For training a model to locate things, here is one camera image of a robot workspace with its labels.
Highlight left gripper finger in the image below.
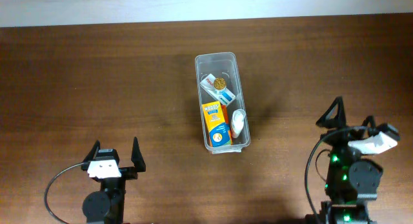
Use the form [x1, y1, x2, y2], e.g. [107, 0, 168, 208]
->
[83, 140, 99, 163]
[131, 137, 146, 172]

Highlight yellow medicine box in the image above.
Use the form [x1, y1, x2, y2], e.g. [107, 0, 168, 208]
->
[202, 101, 232, 148]

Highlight white spray bottle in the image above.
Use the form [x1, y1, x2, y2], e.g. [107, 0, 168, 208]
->
[230, 109, 247, 138]

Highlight white green medicine box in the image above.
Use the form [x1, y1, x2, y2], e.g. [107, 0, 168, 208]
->
[200, 74, 236, 106]

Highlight small gold lid jar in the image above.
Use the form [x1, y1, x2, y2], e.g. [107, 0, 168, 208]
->
[213, 77, 227, 94]

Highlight orange medicine box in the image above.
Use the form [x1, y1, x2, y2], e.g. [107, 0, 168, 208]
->
[221, 105, 230, 125]

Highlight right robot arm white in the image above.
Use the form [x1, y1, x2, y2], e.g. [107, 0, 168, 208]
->
[305, 96, 400, 223]

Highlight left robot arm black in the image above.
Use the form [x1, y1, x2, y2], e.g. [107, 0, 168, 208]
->
[81, 137, 146, 224]

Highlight clear plastic container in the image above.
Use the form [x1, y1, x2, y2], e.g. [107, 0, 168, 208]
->
[195, 52, 250, 154]

